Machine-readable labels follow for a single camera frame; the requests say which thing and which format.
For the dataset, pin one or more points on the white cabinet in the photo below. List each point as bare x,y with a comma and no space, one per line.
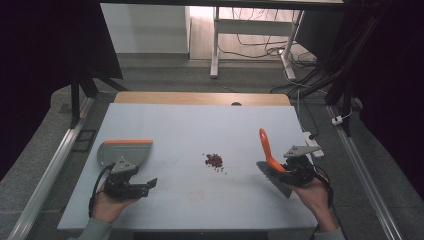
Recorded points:
146,28

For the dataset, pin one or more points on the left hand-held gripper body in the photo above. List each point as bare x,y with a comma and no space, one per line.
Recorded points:
120,181

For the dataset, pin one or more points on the black metal stand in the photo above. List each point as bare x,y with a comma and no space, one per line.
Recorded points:
80,86
343,80

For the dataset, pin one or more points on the wooden table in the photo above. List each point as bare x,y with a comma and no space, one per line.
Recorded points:
186,98

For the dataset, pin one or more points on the white foam board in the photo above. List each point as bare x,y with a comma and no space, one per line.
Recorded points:
200,133

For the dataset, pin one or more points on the aluminium rail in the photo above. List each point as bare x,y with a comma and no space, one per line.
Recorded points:
363,173
50,166

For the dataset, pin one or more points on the black curtain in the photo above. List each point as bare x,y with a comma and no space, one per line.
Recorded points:
43,66
396,83

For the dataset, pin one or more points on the person's right hand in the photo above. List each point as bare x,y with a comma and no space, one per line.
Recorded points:
315,200

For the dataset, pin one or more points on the grey dustpan with orange edge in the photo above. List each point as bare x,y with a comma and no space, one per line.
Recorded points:
128,152

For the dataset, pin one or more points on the person's left hand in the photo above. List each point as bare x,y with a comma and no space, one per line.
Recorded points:
108,208

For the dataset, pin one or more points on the small white plug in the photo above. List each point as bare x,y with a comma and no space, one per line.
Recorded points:
337,120

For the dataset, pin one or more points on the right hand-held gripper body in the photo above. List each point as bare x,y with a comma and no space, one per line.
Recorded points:
300,170

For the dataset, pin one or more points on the white desk frame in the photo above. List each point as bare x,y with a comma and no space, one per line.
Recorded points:
250,26

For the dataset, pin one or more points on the white power strip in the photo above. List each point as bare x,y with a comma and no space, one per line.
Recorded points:
312,144

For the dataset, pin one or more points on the pile of red beans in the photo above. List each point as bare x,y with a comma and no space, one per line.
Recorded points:
215,161

